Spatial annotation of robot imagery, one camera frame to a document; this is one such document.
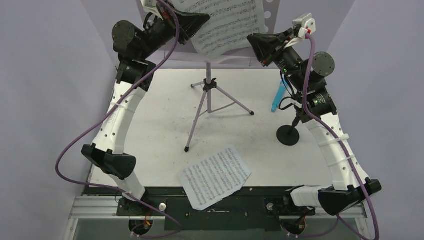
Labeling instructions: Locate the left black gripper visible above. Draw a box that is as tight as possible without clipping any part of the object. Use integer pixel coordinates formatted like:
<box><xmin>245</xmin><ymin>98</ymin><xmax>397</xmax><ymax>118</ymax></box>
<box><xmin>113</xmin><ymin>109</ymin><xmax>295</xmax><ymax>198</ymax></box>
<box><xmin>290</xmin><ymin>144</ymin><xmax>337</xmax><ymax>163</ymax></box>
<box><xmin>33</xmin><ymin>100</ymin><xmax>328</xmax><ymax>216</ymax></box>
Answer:
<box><xmin>139</xmin><ymin>0</ymin><xmax>211</xmax><ymax>60</ymax></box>

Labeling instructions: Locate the sheet music page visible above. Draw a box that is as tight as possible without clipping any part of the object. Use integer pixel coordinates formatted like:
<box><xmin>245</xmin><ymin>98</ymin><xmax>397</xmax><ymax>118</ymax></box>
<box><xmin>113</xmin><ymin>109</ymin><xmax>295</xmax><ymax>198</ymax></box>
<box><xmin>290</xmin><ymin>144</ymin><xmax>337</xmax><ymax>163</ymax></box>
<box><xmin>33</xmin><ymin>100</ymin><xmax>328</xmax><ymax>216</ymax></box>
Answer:
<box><xmin>178</xmin><ymin>145</ymin><xmax>252</xmax><ymax>211</ymax></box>
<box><xmin>172</xmin><ymin>0</ymin><xmax>266</xmax><ymax>58</ymax></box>

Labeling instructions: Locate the lilac perforated music stand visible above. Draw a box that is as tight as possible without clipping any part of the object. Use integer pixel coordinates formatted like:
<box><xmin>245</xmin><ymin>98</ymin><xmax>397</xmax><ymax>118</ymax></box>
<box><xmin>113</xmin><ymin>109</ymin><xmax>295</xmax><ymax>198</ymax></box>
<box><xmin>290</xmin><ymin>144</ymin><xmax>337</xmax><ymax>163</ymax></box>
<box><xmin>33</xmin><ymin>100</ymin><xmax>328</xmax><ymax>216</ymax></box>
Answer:
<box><xmin>170</xmin><ymin>7</ymin><xmax>276</xmax><ymax>152</ymax></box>

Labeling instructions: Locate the black microphone desk stand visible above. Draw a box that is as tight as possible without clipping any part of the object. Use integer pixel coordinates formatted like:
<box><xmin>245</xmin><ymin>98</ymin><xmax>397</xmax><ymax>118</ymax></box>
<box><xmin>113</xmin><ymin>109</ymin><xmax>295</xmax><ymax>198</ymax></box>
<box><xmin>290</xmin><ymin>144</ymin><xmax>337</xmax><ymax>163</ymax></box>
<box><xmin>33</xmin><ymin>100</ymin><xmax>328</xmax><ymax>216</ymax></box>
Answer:
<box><xmin>276</xmin><ymin>116</ymin><xmax>301</xmax><ymax>146</ymax></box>

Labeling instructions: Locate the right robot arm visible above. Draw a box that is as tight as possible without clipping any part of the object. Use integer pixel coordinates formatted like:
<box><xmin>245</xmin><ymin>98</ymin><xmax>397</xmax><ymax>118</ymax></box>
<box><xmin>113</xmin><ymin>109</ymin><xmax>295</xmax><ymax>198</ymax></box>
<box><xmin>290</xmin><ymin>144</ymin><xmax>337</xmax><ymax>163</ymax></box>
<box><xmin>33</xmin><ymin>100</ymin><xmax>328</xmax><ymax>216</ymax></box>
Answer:
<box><xmin>247</xmin><ymin>28</ymin><xmax>382</xmax><ymax>216</ymax></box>

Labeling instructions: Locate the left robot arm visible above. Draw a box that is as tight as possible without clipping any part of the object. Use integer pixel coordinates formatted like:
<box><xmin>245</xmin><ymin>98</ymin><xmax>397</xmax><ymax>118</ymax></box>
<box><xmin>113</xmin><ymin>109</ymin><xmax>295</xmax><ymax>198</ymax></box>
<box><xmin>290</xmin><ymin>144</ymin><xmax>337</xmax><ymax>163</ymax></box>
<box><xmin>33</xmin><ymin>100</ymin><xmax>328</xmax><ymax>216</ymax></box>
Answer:
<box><xmin>81</xmin><ymin>3</ymin><xmax>211</xmax><ymax>216</ymax></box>

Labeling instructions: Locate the blue toy microphone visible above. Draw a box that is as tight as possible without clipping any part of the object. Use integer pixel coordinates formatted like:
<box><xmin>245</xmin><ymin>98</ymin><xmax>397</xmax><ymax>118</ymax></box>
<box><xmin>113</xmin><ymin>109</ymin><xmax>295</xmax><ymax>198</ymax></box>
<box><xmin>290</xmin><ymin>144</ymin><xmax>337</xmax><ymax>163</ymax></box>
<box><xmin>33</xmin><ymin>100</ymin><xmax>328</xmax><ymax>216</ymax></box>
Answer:
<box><xmin>271</xmin><ymin>80</ymin><xmax>286</xmax><ymax>113</ymax></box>

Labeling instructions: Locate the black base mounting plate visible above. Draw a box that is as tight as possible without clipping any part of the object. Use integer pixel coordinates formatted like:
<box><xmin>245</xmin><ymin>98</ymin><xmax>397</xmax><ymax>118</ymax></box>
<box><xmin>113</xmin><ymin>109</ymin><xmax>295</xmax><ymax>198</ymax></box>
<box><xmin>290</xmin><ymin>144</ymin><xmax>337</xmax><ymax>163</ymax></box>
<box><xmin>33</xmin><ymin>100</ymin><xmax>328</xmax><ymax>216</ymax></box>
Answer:
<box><xmin>83</xmin><ymin>186</ymin><xmax>327</xmax><ymax>232</ymax></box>

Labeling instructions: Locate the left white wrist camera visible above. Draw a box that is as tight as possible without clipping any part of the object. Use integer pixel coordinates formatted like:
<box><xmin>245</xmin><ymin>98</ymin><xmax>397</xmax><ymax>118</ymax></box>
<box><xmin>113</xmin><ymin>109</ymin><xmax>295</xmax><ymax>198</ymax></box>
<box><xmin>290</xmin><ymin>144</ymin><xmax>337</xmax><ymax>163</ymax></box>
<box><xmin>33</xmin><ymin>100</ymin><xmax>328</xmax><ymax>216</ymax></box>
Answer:
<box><xmin>140</xmin><ymin>0</ymin><xmax>162</xmax><ymax>18</ymax></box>

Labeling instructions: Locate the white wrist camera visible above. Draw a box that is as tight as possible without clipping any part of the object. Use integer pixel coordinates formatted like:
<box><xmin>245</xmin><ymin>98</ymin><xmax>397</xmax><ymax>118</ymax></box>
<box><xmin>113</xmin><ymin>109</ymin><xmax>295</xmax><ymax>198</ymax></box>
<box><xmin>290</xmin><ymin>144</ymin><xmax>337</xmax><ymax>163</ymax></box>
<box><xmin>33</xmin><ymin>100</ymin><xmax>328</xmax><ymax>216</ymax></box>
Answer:
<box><xmin>140</xmin><ymin>0</ymin><xmax>162</xmax><ymax>18</ymax></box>
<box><xmin>284</xmin><ymin>13</ymin><xmax>317</xmax><ymax>49</ymax></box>

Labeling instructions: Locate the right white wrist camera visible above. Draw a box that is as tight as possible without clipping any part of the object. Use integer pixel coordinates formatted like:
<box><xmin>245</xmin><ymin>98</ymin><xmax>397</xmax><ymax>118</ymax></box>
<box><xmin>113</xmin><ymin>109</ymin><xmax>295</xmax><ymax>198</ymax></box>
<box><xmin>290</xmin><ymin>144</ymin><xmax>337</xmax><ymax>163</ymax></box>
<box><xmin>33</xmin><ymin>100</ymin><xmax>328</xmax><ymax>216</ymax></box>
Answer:
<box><xmin>284</xmin><ymin>13</ymin><xmax>317</xmax><ymax>49</ymax></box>

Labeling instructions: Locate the aluminium rail frame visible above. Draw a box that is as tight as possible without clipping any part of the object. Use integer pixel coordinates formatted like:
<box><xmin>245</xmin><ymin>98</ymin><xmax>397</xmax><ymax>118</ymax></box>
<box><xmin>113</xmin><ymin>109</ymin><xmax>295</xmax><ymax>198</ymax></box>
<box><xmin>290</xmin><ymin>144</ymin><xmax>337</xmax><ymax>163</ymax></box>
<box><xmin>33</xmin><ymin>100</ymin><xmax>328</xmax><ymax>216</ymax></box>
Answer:
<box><xmin>63</xmin><ymin>196</ymin><xmax>372</xmax><ymax>240</ymax></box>

